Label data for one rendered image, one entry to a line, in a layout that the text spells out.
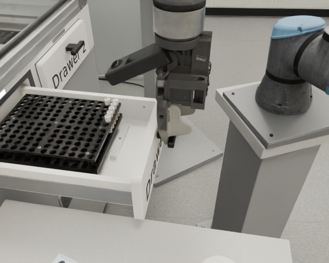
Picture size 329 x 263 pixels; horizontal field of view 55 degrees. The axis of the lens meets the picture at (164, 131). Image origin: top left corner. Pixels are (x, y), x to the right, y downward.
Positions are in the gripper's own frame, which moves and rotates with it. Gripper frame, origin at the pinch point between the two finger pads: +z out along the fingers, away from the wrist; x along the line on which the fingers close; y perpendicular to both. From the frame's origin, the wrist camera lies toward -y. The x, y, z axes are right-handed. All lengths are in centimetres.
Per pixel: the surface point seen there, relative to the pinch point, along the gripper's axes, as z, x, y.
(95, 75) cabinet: 21, 52, -34
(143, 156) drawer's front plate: -2.0, -9.1, -2.0
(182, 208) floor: 91, 48, 1
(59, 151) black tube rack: 0.8, -7.7, -18.2
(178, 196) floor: 91, 55, -2
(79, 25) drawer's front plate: -2, 42, -33
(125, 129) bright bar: 6.0, 6.3, -9.8
